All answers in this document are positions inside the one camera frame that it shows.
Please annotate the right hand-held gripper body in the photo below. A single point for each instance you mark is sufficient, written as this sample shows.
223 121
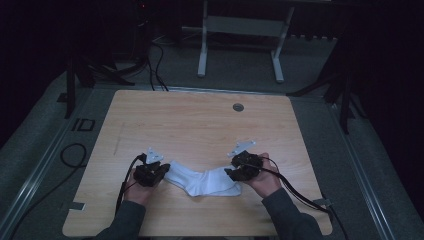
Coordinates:
248 165

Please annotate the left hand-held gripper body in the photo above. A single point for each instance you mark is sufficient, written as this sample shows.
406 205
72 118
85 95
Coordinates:
146 175

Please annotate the white sock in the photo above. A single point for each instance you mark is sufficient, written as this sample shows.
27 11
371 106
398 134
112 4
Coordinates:
235 191
200 180

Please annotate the person's left hand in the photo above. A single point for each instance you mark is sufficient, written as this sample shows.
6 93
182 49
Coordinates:
138 193

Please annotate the person's right hand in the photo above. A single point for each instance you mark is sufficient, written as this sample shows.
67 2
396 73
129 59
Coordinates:
266 181

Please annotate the grey round table grommet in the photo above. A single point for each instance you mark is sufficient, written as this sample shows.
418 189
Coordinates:
238 107

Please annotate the grey tape piece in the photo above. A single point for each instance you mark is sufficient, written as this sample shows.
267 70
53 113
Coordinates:
77 206
322 202

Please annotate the black metal stand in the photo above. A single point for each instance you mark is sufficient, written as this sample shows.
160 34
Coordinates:
345 100
70 86

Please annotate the metal floor rail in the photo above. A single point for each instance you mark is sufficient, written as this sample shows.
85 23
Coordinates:
361 173
30 181

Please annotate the white desk frame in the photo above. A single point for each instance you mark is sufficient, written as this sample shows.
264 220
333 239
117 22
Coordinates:
245 26

